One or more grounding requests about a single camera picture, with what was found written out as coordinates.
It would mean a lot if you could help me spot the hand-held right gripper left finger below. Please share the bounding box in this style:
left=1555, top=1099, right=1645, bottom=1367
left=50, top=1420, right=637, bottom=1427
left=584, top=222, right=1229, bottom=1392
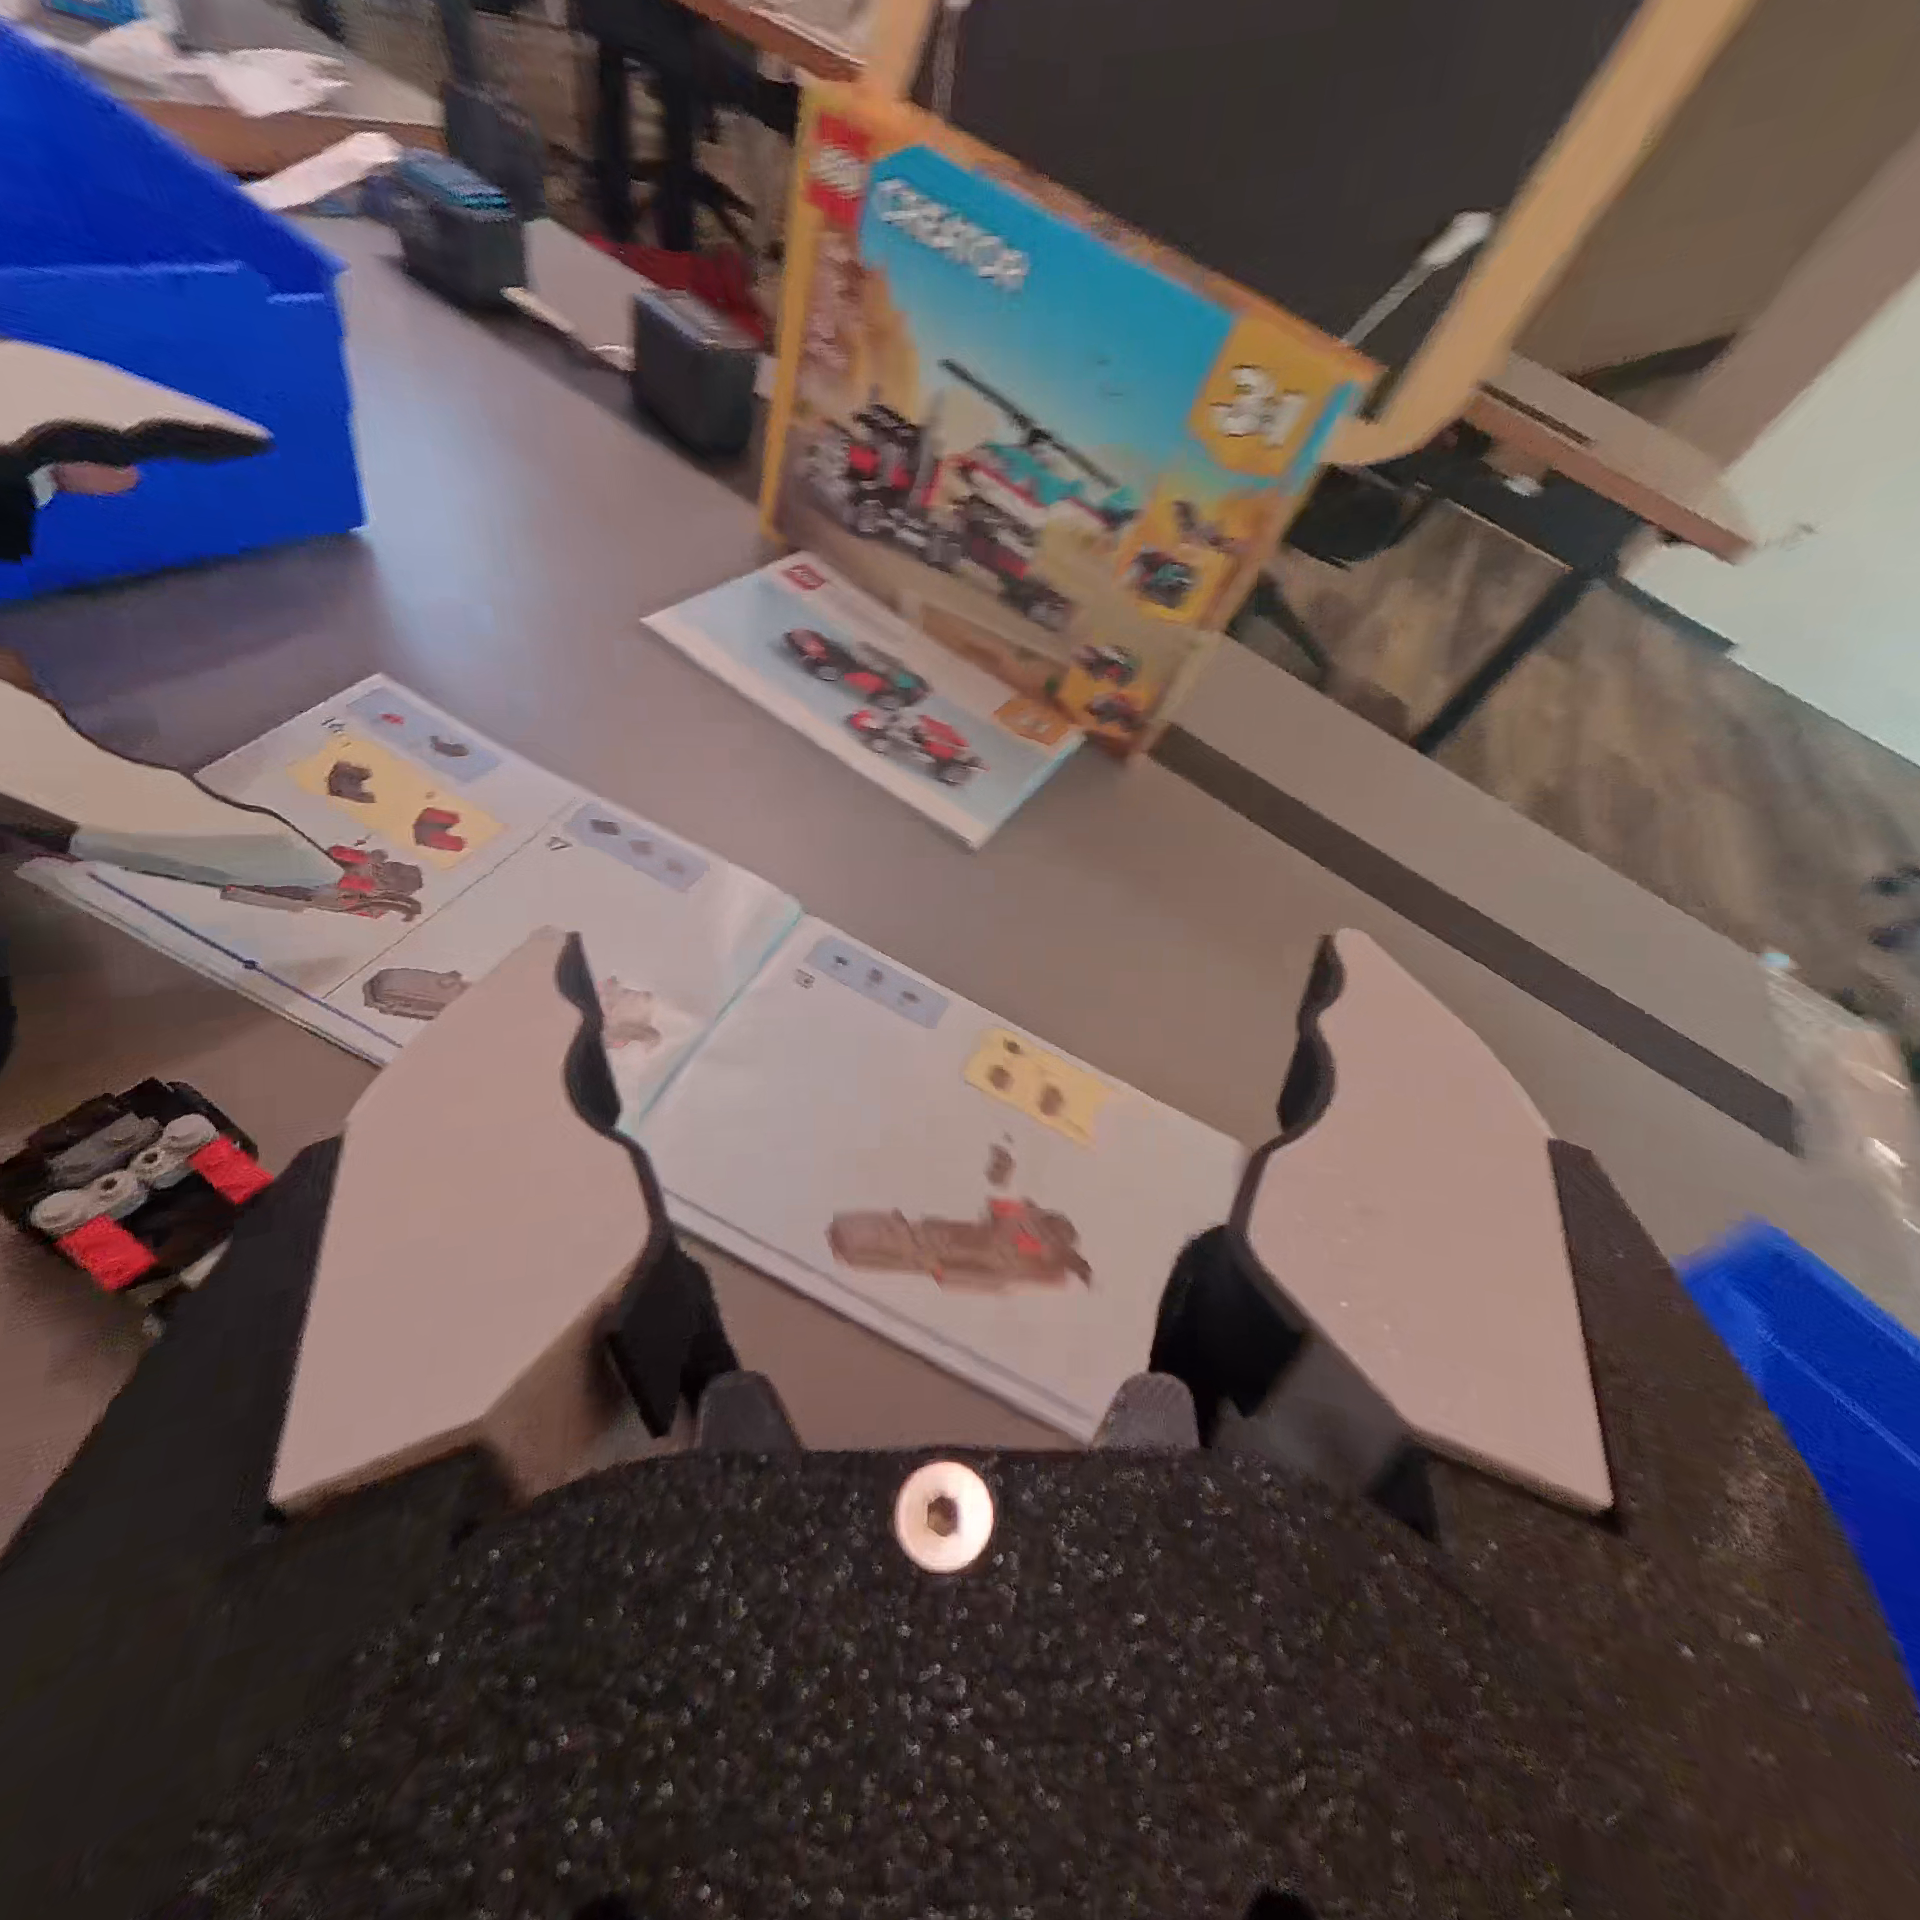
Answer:
left=265, top=927, right=739, bottom=1509

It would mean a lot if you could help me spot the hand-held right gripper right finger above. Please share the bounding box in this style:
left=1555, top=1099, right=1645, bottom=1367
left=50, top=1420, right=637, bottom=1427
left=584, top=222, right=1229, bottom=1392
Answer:
left=1146, top=927, right=1619, bottom=1545

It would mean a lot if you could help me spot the dark grey case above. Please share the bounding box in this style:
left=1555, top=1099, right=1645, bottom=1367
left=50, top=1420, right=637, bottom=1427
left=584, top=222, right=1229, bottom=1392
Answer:
left=629, top=286, right=762, bottom=459

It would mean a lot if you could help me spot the yellow toy brick set box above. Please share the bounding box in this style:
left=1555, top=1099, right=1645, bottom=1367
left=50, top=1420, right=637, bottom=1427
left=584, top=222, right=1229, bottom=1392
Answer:
left=752, top=83, right=1386, bottom=764

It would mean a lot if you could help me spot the blue black case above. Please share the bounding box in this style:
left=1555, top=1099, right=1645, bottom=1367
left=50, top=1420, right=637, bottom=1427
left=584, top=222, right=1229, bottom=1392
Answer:
left=392, top=154, right=530, bottom=311

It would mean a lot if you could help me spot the grey black toy brick model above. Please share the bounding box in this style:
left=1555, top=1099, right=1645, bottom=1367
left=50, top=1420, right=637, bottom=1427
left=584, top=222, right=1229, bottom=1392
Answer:
left=0, top=1074, right=284, bottom=1340

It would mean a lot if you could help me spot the white paper sheet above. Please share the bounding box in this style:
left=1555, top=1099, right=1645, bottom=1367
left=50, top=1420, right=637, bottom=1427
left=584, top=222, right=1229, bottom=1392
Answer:
left=239, top=133, right=407, bottom=210

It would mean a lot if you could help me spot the wooden office desk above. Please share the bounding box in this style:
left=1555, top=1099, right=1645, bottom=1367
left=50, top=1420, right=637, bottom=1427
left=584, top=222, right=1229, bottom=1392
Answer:
left=1259, top=352, right=1758, bottom=759

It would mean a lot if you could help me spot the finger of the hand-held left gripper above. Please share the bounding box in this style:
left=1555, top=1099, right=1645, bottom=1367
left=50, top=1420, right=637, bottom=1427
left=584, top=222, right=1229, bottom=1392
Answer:
left=0, top=336, right=275, bottom=565
left=0, top=681, right=344, bottom=896

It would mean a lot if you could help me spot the closed light blue instruction booklet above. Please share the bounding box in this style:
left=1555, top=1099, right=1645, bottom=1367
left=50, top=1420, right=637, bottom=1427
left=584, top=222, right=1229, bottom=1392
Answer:
left=644, top=553, right=1087, bottom=852

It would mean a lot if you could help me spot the brick instruction booklet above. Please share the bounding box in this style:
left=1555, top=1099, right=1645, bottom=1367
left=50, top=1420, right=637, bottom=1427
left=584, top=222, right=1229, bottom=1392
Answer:
left=19, top=672, right=1250, bottom=1443

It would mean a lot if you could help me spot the wood-framed black board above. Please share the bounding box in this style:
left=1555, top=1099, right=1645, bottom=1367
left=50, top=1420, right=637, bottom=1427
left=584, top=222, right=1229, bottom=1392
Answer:
left=862, top=0, right=1764, bottom=471

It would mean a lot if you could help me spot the blue plastic storage bin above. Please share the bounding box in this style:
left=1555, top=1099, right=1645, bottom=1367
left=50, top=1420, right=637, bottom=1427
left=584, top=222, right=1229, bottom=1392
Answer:
left=1678, top=1218, right=1920, bottom=1702
left=0, top=26, right=369, bottom=604

